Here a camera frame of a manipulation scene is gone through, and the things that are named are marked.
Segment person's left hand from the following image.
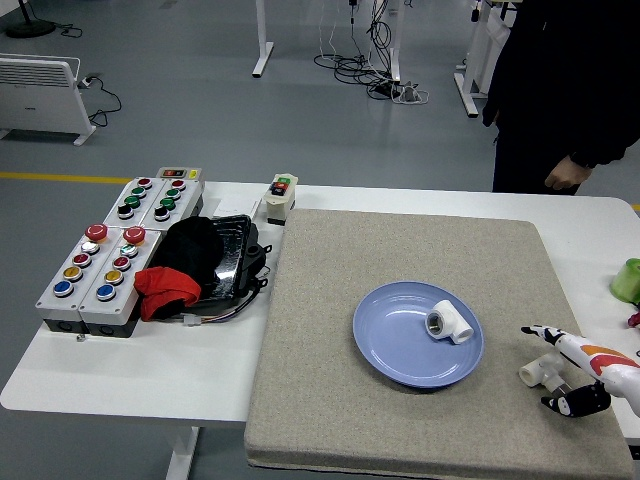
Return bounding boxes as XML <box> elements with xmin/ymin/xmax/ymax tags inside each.
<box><xmin>544</xmin><ymin>154</ymin><xmax>592</xmax><ymax>192</ymax></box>

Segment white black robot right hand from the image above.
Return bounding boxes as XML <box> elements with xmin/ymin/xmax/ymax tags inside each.
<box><xmin>520</xmin><ymin>324</ymin><xmax>640</xmax><ymax>419</ymax></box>

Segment white pipe tee fitting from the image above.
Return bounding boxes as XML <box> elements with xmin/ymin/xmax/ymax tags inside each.
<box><xmin>424</xmin><ymin>299</ymin><xmax>475</xmax><ymax>347</ymax></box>

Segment blue round plate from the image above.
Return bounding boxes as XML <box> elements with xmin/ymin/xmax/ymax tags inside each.
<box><xmin>352</xmin><ymin>281</ymin><xmax>485</xmax><ymax>391</ymax></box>

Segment green translucent cup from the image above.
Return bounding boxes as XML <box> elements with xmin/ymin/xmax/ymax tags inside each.
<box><xmin>609</xmin><ymin>257</ymin><xmax>640</xmax><ymax>304</ymax></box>

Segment person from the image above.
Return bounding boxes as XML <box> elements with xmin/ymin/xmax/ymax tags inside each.
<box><xmin>480</xmin><ymin>0</ymin><xmax>640</xmax><ymax>196</ymax></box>

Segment white desk leg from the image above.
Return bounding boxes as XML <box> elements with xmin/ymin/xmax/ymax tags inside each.
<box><xmin>251</xmin><ymin>0</ymin><xmax>276</xmax><ymax>78</ymax></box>
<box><xmin>385</xmin><ymin>0</ymin><xmax>404</xmax><ymax>84</ymax></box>

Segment grey-brown mat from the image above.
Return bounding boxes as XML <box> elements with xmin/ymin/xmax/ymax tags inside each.
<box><xmin>243</xmin><ymin>208</ymin><xmax>636</xmax><ymax>480</ymax></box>

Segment white paper sheet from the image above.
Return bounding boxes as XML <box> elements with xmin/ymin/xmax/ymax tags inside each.
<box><xmin>203</xmin><ymin>195</ymin><xmax>265</xmax><ymax>222</ymax></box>

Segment black plastic tray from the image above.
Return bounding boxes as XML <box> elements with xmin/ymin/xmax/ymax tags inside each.
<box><xmin>149</xmin><ymin>213</ymin><xmax>260</xmax><ymax>304</ymax></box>

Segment black cloth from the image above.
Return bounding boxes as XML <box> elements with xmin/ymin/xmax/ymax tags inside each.
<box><xmin>149</xmin><ymin>216</ymin><xmax>225</xmax><ymax>282</ymax></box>

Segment button box green buttons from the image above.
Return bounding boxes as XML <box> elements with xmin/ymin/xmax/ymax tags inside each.
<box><xmin>102</xmin><ymin>176</ymin><xmax>169</xmax><ymax>227</ymax></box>
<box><xmin>139</xmin><ymin>178</ymin><xmax>206</xmax><ymax>229</ymax></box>

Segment red cloth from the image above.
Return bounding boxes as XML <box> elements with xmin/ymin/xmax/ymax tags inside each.
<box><xmin>133</xmin><ymin>266</ymin><xmax>203</xmax><ymax>323</ymax></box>

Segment white table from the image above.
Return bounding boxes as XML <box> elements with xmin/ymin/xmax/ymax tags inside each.
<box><xmin>0</xmin><ymin>180</ymin><xmax>640</xmax><ymax>480</ymax></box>

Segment button box red mushroom button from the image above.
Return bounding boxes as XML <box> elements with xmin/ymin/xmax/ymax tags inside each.
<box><xmin>34</xmin><ymin>223</ymin><xmax>120</xmax><ymax>334</ymax></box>
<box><xmin>78</xmin><ymin>224</ymin><xmax>164</xmax><ymax>338</ymax></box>

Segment white panel heater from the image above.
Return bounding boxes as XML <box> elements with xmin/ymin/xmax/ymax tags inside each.
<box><xmin>0</xmin><ymin>53</ymin><xmax>98</xmax><ymax>147</ymax></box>

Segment black stand base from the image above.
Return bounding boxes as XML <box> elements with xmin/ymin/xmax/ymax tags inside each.
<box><xmin>4</xmin><ymin>0</ymin><xmax>57</xmax><ymax>39</ymax></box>

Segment white desk frame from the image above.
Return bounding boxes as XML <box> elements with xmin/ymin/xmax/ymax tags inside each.
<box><xmin>453</xmin><ymin>0</ymin><xmax>517</xmax><ymax>119</ymax></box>

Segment black floor cable bundle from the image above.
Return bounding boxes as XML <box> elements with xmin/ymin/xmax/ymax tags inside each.
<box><xmin>313</xmin><ymin>0</ymin><xmax>407</xmax><ymax>100</ymax></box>

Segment white green-red switch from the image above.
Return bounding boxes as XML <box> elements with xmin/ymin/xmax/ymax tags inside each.
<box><xmin>262</xmin><ymin>173</ymin><xmax>300</xmax><ymax>227</ymax></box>

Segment coloured wire harness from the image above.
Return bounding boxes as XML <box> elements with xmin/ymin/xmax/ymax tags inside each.
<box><xmin>167</xmin><ymin>293</ymin><xmax>262</xmax><ymax>327</ymax></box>

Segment small grey switch box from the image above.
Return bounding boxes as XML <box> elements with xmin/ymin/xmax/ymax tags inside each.
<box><xmin>155</xmin><ymin>166</ymin><xmax>204</xmax><ymax>181</ymax></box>

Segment black heater cable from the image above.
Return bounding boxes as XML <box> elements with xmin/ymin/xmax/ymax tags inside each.
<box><xmin>87</xmin><ymin>75</ymin><xmax>123</xmax><ymax>129</ymax></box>

